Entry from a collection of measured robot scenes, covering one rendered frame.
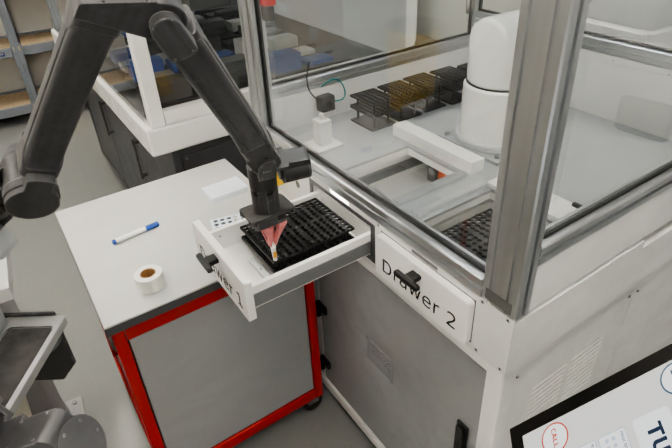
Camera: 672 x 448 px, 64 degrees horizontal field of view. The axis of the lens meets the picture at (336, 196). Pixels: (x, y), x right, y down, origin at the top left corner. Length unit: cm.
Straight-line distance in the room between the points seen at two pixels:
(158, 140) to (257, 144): 103
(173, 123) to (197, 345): 81
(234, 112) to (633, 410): 68
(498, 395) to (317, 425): 96
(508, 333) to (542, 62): 50
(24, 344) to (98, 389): 137
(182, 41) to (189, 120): 126
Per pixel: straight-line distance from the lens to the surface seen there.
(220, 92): 85
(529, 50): 81
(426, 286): 115
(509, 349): 107
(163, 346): 150
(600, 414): 77
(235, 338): 159
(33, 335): 99
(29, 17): 525
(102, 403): 228
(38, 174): 92
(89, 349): 250
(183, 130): 199
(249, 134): 94
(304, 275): 122
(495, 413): 123
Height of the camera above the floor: 165
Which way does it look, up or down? 32 degrees down
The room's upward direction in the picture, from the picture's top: 3 degrees counter-clockwise
